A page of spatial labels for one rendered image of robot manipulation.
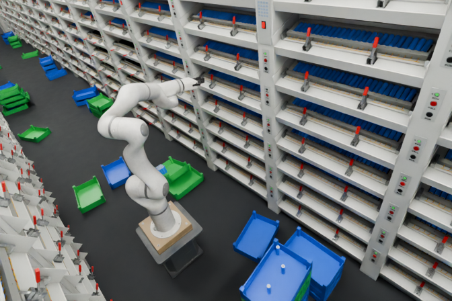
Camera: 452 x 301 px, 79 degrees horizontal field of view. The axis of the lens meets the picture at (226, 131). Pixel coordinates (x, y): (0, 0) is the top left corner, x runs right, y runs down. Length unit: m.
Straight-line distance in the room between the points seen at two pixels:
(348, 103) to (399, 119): 0.20
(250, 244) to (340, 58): 1.35
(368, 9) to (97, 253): 2.17
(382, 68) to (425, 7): 0.21
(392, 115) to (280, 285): 0.89
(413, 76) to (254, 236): 1.42
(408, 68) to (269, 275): 1.06
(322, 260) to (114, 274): 1.34
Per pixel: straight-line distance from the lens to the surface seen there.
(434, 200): 1.46
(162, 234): 1.78
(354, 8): 1.10
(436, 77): 1.09
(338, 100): 1.28
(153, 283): 2.05
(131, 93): 1.29
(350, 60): 1.17
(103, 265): 2.27
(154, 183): 1.43
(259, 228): 2.08
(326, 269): 1.79
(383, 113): 1.23
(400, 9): 1.06
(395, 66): 1.14
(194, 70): 1.94
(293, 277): 1.49
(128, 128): 1.23
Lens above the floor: 1.76
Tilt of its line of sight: 37 degrees down
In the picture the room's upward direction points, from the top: 9 degrees counter-clockwise
